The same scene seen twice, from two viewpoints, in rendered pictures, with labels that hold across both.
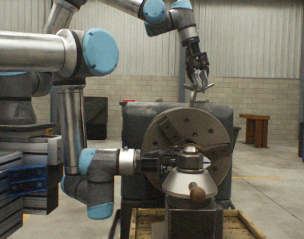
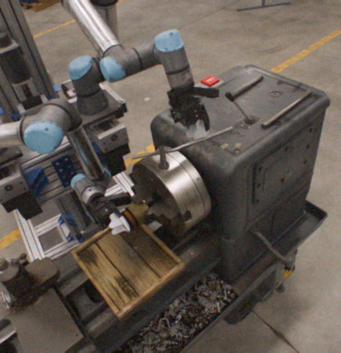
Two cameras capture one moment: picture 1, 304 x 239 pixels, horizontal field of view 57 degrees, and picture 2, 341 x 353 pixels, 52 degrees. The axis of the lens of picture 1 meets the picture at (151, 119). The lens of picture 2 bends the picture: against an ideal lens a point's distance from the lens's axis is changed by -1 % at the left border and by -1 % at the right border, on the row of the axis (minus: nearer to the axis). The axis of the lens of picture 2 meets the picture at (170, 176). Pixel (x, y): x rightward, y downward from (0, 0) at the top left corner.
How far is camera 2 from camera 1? 1.33 m
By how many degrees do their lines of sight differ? 66
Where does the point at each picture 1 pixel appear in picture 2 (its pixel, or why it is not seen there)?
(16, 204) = not seen: hidden behind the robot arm
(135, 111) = (155, 130)
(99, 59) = (38, 147)
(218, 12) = not seen: outside the picture
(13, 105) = (80, 101)
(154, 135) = not seen: hidden behind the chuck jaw
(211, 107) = (213, 159)
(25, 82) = (83, 83)
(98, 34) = (30, 134)
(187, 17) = (164, 63)
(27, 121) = (91, 112)
